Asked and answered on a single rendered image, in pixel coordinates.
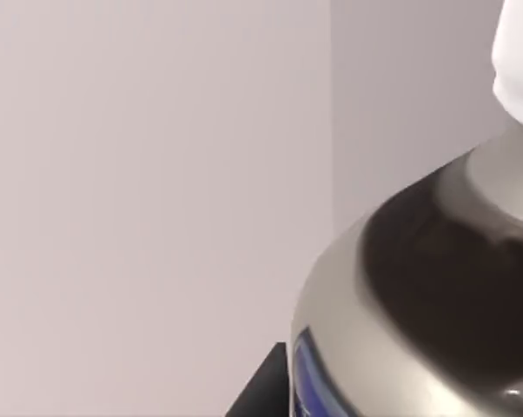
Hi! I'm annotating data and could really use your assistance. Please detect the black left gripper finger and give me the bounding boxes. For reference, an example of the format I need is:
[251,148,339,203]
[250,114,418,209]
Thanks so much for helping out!
[224,341,294,417]

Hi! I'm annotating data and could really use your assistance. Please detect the clear bottle with white cap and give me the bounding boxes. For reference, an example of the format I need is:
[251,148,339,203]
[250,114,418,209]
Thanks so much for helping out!
[287,0,523,417]

